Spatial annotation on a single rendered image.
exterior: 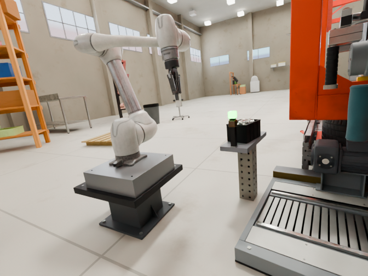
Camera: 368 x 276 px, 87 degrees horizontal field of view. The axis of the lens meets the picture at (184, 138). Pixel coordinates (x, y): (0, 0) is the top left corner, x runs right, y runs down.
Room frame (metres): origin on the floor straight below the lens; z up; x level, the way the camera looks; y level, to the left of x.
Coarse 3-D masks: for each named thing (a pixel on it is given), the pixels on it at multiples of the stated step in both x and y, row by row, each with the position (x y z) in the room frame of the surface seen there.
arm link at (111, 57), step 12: (120, 48) 1.48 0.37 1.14; (108, 60) 1.39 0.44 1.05; (120, 60) 1.46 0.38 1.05; (120, 72) 1.39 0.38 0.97; (120, 84) 1.38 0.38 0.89; (120, 96) 1.39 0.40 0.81; (132, 96) 1.38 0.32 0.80; (132, 108) 1.36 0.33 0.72; (144, 120) 1.32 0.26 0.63; (144, 132) 1.27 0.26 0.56; (156, 132) 1.42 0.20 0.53
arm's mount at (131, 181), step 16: (112, 160) 1.24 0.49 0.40; (144, 160) 1.17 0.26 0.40; (160, 160) 1.13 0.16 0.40; (96, 176) 1.03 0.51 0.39; (112, 176) 0.97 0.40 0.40; (128, 176) 0.95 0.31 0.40; (144, 176) 0.97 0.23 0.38; (160, 176) 1.09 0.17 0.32; (112, 192) 0.98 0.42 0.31; (128, 192) 0.92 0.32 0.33
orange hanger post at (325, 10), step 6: (324, 0) 2.83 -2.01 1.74; (324, 6) 2.82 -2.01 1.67; (324, 12) 2.82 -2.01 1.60; (324, 18) 2.82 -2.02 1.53; (324, 24) 2.82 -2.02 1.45; (324, 30) 2.81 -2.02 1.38; (324, 36) 2.81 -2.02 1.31; (324, 42) 2.81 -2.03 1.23; (324, 48) 2.81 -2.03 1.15; (324, 54) 2.81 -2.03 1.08; (324, 60) 2.80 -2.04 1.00; (324, 66) 2.81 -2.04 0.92
